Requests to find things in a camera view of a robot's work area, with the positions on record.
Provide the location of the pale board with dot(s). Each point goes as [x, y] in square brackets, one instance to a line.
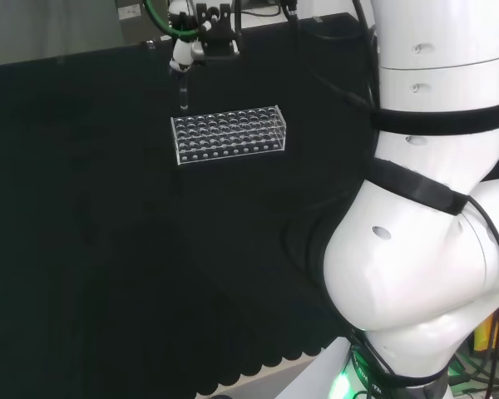
[307, 374]

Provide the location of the clear glass test tube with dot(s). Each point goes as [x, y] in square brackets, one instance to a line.
[183, 93]

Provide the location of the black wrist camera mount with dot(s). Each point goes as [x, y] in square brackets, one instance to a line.
[217, 45]

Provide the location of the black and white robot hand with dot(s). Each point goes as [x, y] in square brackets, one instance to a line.
[182, 52]

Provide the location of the black bench cloth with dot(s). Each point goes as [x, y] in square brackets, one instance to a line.
[149, 249]

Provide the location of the clear plastic test tube rack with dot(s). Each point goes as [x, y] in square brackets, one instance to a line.
[228, 135]

